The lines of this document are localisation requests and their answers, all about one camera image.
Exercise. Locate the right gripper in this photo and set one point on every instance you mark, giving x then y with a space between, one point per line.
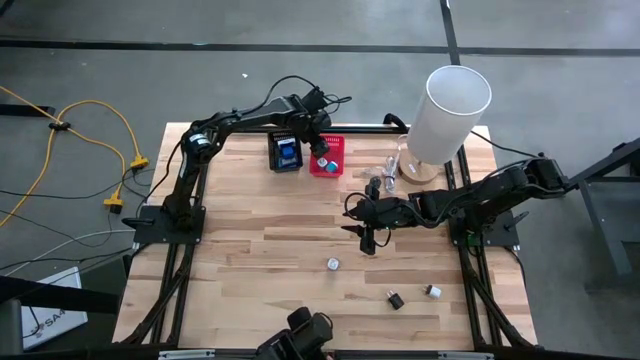
380 215

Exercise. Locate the small black plug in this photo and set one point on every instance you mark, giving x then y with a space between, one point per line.
375 179

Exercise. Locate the black wall charger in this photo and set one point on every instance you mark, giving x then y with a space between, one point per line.
395 300

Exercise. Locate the black frame hook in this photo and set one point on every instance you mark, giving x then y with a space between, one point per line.
395 120

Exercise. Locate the white power adapter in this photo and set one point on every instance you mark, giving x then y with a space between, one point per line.
287 141

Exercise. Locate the red wall charger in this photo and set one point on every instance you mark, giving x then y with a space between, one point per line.
322 162

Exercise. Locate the grey post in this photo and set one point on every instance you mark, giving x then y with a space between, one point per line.
10 330

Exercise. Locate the black plastic basket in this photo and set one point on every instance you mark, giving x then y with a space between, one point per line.
271 160

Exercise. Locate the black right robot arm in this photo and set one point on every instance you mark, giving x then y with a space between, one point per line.
475 200

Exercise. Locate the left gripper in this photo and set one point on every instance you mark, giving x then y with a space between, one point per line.
312 115

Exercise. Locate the black beam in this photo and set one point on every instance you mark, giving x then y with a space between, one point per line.
50 297

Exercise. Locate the black metal table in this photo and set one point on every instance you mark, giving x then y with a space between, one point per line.
605 200

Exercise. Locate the silver frame bracket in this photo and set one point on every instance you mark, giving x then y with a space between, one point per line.
465 356
186 355

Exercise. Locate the red plastic basket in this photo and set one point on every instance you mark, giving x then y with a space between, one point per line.
337 147

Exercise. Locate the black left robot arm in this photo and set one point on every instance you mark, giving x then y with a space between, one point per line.
240 117

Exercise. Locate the white charger black face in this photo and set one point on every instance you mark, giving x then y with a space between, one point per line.
433 291

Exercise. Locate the white shade table lamp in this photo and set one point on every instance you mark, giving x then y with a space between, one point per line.
450 115

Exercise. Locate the black flat bar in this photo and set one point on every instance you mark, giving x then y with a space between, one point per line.
25 109

